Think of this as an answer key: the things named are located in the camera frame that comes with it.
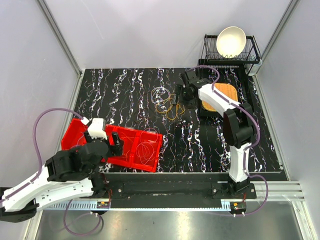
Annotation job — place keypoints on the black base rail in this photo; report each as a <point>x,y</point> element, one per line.
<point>161,188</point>

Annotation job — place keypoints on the white bowl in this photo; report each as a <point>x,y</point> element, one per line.
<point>231,42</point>

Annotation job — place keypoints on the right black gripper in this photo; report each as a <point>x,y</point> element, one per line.
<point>191,104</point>

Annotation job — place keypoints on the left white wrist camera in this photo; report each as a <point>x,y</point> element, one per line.
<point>95,127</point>

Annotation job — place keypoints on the black square tray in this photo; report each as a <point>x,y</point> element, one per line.
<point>241,84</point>

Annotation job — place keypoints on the black wire dish rack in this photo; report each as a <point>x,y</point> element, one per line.
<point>248,57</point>

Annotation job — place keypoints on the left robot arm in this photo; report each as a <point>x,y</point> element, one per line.
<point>68,175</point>

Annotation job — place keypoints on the red divided plastic bin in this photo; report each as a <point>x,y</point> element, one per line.
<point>141,149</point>

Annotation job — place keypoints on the white cup on rack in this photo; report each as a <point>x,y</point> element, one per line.
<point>253,69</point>

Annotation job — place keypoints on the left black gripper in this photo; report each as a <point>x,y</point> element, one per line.
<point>116,149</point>

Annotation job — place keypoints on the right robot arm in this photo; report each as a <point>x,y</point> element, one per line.
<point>240,130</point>

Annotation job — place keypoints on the orange woven mat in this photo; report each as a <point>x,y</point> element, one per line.
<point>225,88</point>

